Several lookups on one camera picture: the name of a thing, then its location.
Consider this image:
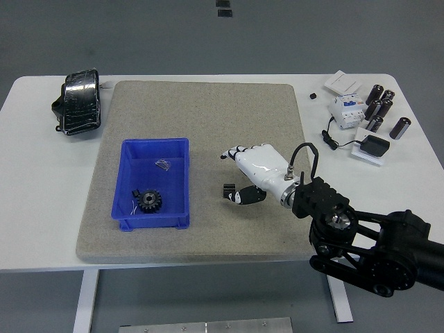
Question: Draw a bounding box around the white table leg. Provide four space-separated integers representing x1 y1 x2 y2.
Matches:
324 275 354 323
73 269 101 333

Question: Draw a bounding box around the white wall switch plate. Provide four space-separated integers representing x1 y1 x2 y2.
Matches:
324 70 364 96

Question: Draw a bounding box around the blue plastic box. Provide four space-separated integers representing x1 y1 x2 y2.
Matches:
110 137 191 232

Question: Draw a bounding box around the black film-wrapped device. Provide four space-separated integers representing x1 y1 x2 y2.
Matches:
51 68 103 137

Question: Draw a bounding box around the white circuit breaker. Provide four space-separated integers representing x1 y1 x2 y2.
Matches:
328 92 367 132

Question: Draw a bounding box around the white flat panel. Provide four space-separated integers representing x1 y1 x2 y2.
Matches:
350 126 386 167

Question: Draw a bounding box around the grey metal plate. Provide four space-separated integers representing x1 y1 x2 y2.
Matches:
119 316 293 333

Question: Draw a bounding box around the black power adapter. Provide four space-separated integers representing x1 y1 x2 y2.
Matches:
357 135 391 159

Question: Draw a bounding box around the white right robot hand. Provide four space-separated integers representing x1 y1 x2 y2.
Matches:
218 143 300 206

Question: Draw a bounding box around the black adapter cord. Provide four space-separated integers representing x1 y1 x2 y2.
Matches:
321 117 364 151

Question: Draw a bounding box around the large black gear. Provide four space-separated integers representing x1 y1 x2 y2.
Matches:
137 189 164 214

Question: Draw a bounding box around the grey-brown mat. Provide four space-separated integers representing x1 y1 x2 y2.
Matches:
76 80 329 264

